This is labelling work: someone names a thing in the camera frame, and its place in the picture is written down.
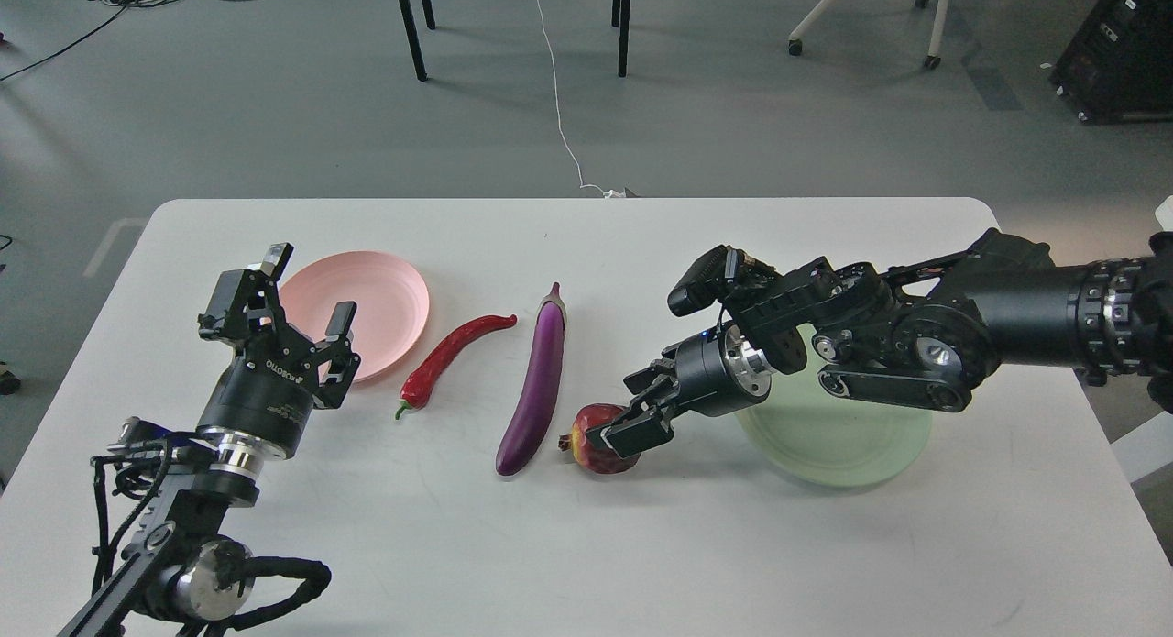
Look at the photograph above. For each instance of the pink plate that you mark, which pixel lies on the pink plate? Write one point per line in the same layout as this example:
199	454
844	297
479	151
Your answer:
391	296

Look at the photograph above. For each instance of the purple eggplant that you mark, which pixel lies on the purple eggplant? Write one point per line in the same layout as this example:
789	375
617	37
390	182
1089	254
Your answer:
541	386

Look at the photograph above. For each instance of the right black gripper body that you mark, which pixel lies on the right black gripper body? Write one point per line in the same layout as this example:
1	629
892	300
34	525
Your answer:
718	372

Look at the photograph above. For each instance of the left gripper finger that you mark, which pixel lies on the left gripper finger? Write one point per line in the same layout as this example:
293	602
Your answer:
244	310
342	361

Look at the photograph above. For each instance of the black equipment case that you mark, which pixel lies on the black equipment case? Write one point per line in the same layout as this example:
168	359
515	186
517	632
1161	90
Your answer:
1118	67

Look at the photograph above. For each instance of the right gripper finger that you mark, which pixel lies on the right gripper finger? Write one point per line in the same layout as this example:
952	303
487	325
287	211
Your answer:
627	431
658	380

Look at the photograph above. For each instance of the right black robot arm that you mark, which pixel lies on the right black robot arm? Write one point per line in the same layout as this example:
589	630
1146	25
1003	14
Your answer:
921	336

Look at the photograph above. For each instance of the black table leg rear left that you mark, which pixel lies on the black table leg rear left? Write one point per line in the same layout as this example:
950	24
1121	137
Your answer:
428	14

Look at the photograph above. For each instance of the red chili pepper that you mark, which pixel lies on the red chili pepper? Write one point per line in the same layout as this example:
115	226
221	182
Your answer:
418	387

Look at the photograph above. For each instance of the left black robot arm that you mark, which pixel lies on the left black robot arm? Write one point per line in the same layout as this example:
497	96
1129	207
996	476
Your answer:
162	495

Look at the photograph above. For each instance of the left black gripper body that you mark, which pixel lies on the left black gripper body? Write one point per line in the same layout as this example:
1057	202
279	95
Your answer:
253	399

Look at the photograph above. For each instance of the green plate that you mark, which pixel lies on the green plate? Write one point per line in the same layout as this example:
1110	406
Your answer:
834	442

